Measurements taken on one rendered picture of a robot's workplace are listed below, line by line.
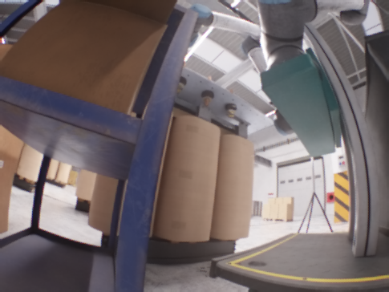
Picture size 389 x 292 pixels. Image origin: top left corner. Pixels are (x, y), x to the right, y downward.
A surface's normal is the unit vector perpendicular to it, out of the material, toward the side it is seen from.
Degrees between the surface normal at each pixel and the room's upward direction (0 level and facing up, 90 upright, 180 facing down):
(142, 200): 90
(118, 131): 90
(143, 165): 90
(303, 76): 180
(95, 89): 90
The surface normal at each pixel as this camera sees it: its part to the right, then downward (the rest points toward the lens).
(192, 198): 0.54, -0.24
